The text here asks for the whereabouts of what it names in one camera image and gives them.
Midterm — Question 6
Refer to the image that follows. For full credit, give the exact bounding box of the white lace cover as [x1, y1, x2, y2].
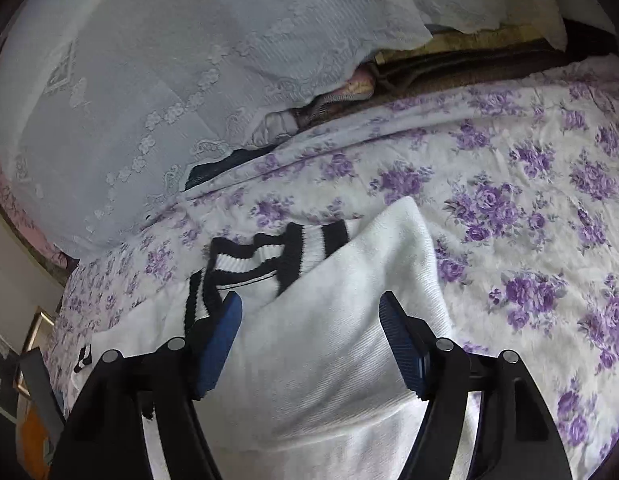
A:
[0, 0, 434, 261]

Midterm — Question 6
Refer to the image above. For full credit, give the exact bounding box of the pink floral cloth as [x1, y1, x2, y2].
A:
[0, 130, 81, 272]

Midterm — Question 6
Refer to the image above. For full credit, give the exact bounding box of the grey folded cloth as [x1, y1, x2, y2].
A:
[253, 109, 301, 145]

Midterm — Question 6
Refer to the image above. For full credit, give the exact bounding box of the purple floral bedsheet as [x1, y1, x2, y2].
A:
[42, 55, 619, 480]

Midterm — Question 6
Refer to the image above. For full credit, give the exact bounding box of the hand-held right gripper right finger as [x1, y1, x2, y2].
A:
[378, 290, 573, 480]

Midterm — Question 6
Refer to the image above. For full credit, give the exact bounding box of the pink patterned cloth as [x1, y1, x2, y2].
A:
[314, 67, 376, 107]

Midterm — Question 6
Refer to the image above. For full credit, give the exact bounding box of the white sweater with black stripes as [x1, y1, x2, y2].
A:
[74, 196, 483, 480]

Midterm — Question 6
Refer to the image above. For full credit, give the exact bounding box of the framed glass panel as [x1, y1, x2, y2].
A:
[0, 305, 57, 413]

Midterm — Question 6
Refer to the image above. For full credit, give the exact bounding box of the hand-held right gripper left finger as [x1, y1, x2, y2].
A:
[52, 291, 244, 480]

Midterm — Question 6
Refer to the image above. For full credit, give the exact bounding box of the dark navy cloth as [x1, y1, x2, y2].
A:
[186, 151, 270, 192]

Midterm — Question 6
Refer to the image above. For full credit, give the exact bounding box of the yellowish folded cloth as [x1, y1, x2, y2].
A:
[379, 24, 545, 63]

